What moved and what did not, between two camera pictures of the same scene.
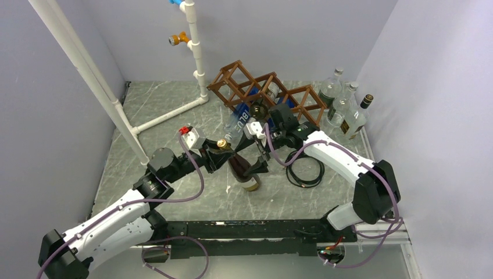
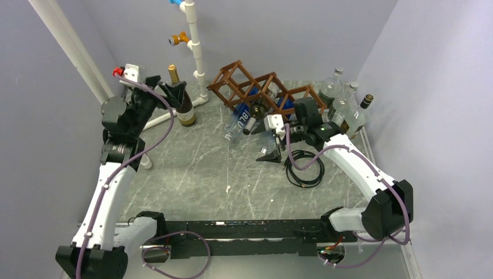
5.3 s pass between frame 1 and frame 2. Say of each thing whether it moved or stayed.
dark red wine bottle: moved
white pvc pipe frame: stayed
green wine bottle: stayed
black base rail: stayed
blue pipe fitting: stayed
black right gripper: moved
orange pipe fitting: stayed
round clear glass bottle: stayed
